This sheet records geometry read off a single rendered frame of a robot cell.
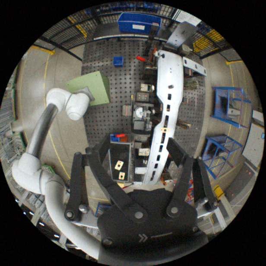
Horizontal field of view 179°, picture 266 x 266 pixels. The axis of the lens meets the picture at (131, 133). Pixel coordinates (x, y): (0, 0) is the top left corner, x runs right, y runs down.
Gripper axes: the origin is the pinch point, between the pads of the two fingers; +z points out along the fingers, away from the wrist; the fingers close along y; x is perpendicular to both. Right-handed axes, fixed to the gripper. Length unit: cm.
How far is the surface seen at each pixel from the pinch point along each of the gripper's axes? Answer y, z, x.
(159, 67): 16, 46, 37
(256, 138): 808, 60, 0
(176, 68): 30, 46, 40
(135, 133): 0.5, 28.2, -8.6
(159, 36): 15, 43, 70
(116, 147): -10.1, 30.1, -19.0
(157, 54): 8.5, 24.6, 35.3
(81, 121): -112, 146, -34
